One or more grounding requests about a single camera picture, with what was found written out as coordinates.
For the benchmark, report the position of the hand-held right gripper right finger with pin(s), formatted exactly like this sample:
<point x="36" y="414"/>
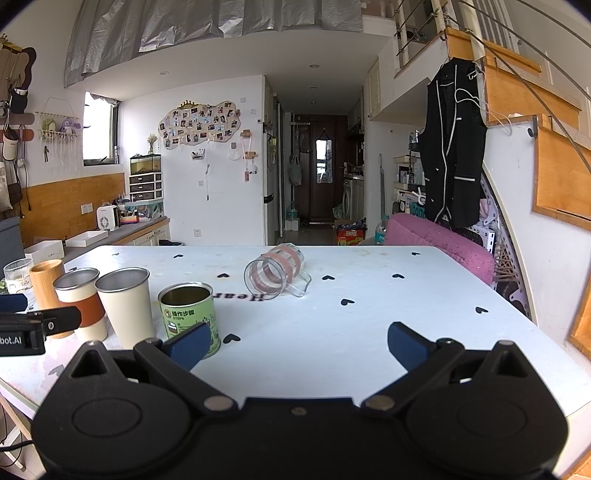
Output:
<point x="406" y="344"/>

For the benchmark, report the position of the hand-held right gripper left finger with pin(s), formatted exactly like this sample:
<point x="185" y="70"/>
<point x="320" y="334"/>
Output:
<point x="190" y="345"/>

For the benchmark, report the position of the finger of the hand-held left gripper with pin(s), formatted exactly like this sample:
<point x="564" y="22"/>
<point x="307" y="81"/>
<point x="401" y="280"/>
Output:
<point x="13" y="302"/>
<point x="55" y="319"/>

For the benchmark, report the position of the pink striped glass cup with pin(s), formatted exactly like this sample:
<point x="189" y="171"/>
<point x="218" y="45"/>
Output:
<point x="272" y="274"/>

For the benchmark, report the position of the bamboo cup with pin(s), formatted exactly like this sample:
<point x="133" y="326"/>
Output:
<point x="44" y="286"/>

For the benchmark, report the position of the white cup with brown sleeve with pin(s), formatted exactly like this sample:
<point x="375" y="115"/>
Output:
<point x="83" y="295"/>

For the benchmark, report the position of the white metal cup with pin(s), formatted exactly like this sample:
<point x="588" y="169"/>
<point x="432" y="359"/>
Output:
<point x="127" y="309"/>

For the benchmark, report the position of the clear drinking glass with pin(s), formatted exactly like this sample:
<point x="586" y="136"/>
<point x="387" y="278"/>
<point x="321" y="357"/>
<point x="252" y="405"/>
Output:
<point x="17" y="276"/>

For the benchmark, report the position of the green tin can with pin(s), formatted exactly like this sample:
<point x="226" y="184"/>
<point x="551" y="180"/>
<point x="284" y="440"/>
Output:
<point x="187" y="309"/>

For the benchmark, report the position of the dark storage box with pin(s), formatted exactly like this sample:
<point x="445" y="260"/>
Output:
<point x="10" y="247"/>

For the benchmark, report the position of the white flat box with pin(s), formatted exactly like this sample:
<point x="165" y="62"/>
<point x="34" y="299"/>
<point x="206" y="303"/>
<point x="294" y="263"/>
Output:
<point x="44" y="251"/>

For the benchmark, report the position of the white tray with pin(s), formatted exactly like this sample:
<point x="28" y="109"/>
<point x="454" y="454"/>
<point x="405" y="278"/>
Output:
<point x="87" y="237"/>

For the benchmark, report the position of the pink chair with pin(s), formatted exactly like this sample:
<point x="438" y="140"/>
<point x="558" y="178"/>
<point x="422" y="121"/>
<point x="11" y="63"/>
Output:
<point x="434" y="242"/>

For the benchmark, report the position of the plastic water bottle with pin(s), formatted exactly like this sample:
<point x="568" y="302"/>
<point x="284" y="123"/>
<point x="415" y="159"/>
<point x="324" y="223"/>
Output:
<point x="380" y="233"/>

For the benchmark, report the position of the white countertop appliance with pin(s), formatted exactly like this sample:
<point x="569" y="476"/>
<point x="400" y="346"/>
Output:
<point x="107" y="218"/>

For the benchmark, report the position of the kitchen counter cabinet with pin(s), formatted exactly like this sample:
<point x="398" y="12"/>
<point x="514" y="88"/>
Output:
<point x="143" y="235"/>

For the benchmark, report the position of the red cardboard box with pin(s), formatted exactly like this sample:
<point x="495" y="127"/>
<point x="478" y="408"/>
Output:
<point x="351" y="236"/>

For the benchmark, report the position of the washing machine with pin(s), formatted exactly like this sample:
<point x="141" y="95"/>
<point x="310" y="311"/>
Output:
<point x="354" y="198"/>

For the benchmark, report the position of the small drawer unit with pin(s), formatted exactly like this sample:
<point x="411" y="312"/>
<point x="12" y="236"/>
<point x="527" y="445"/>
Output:
<point x="145" y="187"/>

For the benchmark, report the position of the dark wooden door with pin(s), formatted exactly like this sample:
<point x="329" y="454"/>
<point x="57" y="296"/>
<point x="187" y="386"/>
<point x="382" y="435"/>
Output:
<point x="328" y="203"/>

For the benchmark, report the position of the fish tank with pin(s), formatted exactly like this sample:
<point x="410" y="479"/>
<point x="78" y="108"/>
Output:
<point x="145" y="165"/>

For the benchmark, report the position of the window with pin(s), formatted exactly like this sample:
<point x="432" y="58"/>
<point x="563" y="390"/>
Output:
<point x="98" y="129"/>

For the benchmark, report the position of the black jacket with white trim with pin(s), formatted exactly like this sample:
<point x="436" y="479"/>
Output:
<point x="455" y="152"/>

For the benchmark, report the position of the hanging tote bag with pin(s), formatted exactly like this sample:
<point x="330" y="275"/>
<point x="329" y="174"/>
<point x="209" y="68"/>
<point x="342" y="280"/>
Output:
<point x="294" y="173"/>

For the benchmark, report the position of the door mirror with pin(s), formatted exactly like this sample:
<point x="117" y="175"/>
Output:
<point x="324" y="159"/>

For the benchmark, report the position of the cloud-shaped photo board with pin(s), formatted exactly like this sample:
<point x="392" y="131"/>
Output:
<point x="198" y="123"/>

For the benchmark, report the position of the wooden staircase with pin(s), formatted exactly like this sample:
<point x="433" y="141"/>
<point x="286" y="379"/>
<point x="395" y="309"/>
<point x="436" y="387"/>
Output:
<point x="549" y="138"/>

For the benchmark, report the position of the metal stair railing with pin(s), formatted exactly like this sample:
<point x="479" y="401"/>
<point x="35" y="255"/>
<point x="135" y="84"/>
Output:
<point x="531" y="64"/>

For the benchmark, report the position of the grey plastic sheet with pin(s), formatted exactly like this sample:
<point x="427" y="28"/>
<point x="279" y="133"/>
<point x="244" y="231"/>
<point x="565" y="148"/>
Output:
<point x="207" y="27"/>

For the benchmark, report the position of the wall hanging organiser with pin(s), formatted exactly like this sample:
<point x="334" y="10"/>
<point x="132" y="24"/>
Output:
<point x="57" y="131"/>

